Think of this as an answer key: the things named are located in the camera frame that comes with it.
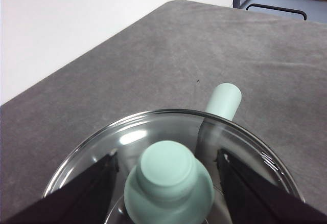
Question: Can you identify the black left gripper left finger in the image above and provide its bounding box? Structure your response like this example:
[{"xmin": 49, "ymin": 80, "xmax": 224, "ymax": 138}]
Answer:
[{"xmin": 0, "ymin": 151, "xmax": 120, "ymax": 224}]

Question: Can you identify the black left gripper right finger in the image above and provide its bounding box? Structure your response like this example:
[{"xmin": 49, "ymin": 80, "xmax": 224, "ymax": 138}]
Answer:
[{"xmin": 216, "ymin": 149, "xmax": 327, "ymax": 224}]

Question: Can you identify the glass lid with green knob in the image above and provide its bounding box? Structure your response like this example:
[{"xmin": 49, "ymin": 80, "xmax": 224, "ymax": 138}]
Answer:
[{"xmin": 42, "ymin": 108, "xmax": 306, "ymax": 224}]

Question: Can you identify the mint green pot with handle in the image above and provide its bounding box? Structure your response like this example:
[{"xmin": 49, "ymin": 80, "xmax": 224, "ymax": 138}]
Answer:
[{"xmin": 204, "ymin": 82, "xmax": 242, "ymax": 121}]

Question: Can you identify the black metal tube frame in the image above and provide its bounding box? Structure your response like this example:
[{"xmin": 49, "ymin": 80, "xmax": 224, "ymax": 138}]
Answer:
[{"xmin": 245, "ymin": 3, "xmax": 307, "ymax": 21}]

